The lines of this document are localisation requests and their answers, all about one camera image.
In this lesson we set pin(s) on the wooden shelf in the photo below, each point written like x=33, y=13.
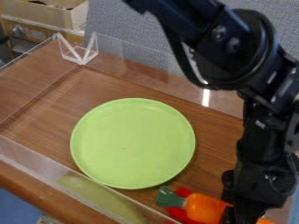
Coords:
x=32, y=31

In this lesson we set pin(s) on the clear acrylic corner bracket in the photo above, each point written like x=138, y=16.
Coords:
x=79, y=54

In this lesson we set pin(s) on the red plastic block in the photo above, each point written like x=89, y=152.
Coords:
x=178, y=213

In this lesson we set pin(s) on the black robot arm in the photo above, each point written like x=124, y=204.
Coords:
x=228, y=51

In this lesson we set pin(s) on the clear acrylic enclosure wall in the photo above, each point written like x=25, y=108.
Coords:
x=48, y=92

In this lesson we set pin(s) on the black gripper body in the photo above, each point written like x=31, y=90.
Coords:
x=255, y=188

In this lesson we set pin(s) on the green plate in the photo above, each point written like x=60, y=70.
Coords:
x=132, y=143

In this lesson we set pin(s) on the cardboard box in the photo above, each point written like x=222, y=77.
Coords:
x=60, y=13

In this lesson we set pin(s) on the orange toy carrot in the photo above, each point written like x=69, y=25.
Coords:
x=203, y=208

